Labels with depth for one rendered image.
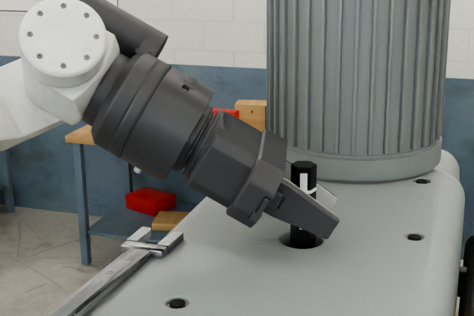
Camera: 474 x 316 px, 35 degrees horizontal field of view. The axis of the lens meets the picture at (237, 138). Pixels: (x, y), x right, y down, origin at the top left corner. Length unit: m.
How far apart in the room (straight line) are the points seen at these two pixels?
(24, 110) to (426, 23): 0.40
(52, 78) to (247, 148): 0.16
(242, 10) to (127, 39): 4.43
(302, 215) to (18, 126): 0.25
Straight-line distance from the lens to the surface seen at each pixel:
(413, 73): 0.80
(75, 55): 0.59
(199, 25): 5.18
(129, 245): 0.64
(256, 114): 4.63
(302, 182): 0.63
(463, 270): 0.83
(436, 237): 0.69
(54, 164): 5.94
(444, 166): 1.33
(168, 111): 0.60
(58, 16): 0.60
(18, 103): 0.68
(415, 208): 0.75
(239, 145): 0.60
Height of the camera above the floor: 2.16
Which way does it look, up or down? 16 degrees down
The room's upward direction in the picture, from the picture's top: 1 degrees counter-clockwise
